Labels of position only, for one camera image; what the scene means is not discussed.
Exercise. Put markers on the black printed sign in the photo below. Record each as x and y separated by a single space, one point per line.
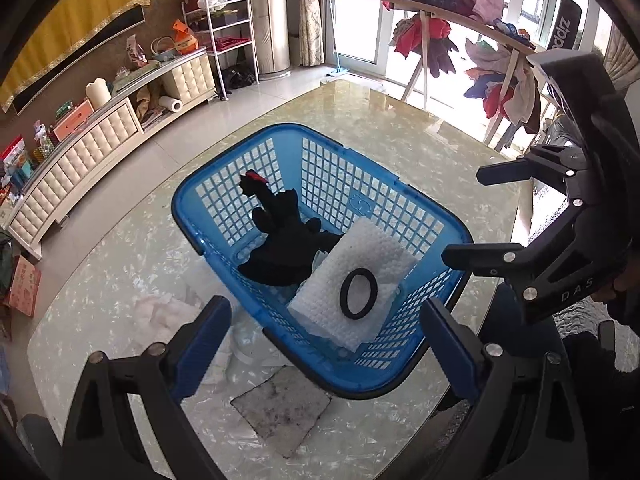
562 25

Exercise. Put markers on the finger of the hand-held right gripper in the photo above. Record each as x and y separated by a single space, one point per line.
520 172
490 259

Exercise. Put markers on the cream tufted television cabinet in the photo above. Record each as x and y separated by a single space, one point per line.
100 160

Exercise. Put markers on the patterned curtain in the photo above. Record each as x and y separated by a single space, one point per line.
312 10

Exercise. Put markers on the paper towel roll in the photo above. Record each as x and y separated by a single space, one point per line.
172 104

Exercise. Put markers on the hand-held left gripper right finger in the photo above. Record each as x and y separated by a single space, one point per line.
450 355

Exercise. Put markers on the yellow cloth covered tv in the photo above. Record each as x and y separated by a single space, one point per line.
65 25

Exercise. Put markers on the black garment with red tag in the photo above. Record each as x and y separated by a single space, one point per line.
285 245

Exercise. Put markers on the black television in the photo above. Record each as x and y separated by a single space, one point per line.
95 45

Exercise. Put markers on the grey square mat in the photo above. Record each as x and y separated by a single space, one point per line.
280 410

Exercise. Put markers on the dark green bag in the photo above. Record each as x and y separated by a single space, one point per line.
5 265

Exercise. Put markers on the green tray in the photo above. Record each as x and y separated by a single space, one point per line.
135 77

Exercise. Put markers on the orange bag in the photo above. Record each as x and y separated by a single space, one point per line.
183 37

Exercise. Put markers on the mop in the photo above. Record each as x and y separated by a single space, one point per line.
331 20

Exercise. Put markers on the black hair band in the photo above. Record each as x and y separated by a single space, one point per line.
345 305

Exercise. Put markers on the white quilted cloth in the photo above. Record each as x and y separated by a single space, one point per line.
370 245

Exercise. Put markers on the cream canister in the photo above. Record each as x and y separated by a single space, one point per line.
98 94

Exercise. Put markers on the pink box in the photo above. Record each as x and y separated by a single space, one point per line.
72 120

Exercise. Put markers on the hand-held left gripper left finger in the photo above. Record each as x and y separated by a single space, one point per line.
200 355

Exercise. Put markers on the blue plastic basket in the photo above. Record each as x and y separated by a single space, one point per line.
325 170

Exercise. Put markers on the light blue cloth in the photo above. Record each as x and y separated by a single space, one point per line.
320 259

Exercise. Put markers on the floor standing air conditioner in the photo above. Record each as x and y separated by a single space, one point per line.
270 15

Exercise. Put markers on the white shelf rack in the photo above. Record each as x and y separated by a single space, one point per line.
230 35

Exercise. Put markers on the snack packet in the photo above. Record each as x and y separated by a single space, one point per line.
136 52

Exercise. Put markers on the red and white packet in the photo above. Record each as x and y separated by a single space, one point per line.
14 155

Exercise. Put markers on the white fluffy cloth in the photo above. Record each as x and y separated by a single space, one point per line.
162 312

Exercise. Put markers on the wooden clothes rack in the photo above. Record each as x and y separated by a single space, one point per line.
450 20

